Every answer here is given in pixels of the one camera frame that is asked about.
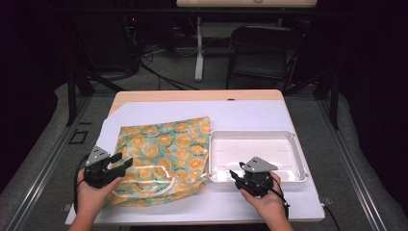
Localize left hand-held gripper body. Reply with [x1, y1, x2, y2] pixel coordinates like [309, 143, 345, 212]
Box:
[84, 145, 115, 190]

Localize person's right hand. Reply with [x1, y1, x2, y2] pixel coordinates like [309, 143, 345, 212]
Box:
[241, 172, 287, 220]

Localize thin black cable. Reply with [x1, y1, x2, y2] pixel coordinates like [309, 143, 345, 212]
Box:
[321, 202, 342, 231]

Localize person's left hand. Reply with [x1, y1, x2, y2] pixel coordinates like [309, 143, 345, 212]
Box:
[76, 168, 123, 215]

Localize dark equipment cabinet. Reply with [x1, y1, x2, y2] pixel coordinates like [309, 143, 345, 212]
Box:
[92, 13, 142, 73]

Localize black metal stand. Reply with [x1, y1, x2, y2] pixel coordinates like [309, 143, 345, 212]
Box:
[65, 64, 126, 127]
[283, 68, 341, 131]

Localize white plastic tray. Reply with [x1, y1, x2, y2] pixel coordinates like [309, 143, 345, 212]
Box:
[207, 129, 310, 188]

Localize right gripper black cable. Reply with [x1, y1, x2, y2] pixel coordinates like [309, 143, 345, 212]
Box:
[268, 186, 290, 220]

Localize metal floor rail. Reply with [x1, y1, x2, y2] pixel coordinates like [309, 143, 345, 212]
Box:
[6, 95, 94, 231]
[316, 95, 388, 231]

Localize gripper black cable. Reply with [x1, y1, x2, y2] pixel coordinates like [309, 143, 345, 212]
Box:
[73, 153, 90, 214]
[268, 186, 290, 220]

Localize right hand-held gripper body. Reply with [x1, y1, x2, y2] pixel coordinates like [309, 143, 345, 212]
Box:
[235, 156, 279, 198]

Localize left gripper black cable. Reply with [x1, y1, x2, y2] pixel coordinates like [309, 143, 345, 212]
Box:
[73, 153, 90, 214]

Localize white desk leg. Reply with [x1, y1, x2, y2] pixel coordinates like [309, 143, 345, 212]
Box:
[194, 15, 205, 83]

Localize black floor cables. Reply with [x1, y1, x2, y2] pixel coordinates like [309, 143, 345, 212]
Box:
[139, 62, 200, 90]

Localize white table mat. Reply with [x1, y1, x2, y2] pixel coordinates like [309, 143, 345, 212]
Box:
[64, 99, 325, 225]

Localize black folding chair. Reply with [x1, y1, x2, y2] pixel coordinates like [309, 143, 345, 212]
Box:
[225, 24, 306, 92]

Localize orange-print cloth bag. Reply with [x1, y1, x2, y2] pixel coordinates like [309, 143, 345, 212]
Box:
[107, 115, 212, 208]

